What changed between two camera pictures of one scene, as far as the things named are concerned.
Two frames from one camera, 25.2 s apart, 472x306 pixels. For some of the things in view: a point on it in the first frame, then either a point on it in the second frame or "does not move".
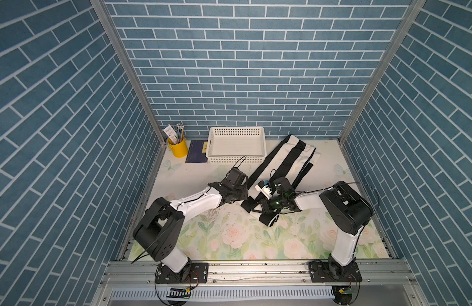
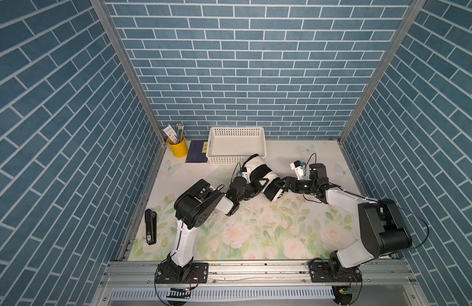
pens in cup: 180,132 does not move
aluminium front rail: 377,274 does not move
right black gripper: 265,205 to 289,180
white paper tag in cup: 171,134 does not move
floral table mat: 231,232 does not move
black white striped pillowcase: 293,159 to 259,169
